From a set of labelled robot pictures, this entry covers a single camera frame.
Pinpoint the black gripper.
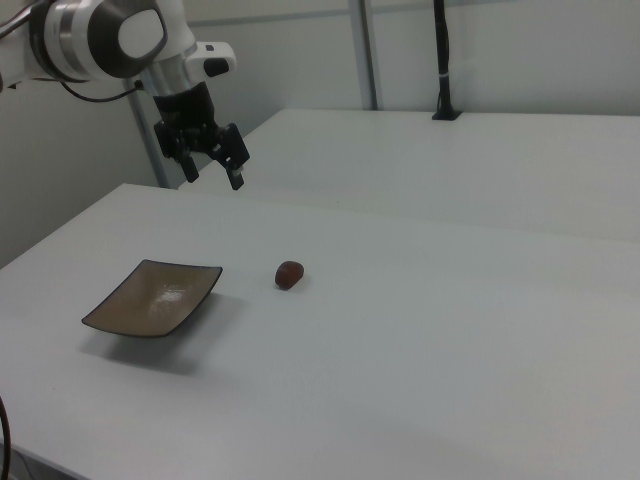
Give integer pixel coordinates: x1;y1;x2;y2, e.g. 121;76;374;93
151;80;250;191

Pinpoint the aluminium frame post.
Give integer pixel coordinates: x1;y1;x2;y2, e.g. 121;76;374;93
130;74;174;189

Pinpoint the black camera stand pole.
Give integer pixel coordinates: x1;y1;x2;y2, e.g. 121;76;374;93
431;0;463;122

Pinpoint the square brown ceramic plate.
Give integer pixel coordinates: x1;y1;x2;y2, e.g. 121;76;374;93
80;258;224;340

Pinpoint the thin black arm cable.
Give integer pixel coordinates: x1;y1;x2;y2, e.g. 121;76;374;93
58;78;146;105

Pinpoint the grey partition wall post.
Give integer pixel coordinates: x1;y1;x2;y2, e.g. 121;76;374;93
348;0;387;111

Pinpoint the small round brown food item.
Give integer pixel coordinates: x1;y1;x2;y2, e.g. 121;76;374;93
274;259;306;290

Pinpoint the dark cable at table edge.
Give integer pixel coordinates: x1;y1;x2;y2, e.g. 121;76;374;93
0;394;15;480

